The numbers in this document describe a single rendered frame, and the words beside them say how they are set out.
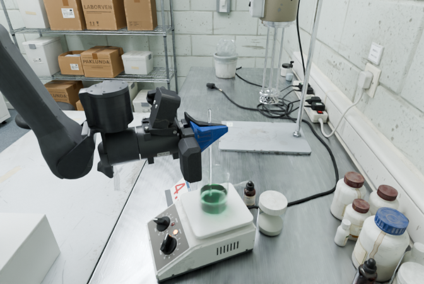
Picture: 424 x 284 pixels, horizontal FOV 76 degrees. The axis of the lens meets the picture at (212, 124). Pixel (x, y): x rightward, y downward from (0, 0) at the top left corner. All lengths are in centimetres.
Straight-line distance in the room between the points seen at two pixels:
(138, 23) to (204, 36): 68
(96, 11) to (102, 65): 47
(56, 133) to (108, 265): 30
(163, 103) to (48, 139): 16
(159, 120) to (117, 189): 39
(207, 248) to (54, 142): 32
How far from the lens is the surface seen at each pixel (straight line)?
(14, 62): 41
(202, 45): 293
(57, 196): 82
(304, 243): 65
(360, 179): 68
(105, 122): 41
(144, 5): 261
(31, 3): 309
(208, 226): 53
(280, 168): 83
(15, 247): 58
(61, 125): 43
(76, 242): 69
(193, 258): 55
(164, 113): 42
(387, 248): 58
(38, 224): 60
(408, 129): 80
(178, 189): 71
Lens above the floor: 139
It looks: 28 degrees down
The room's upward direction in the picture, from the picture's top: straight up
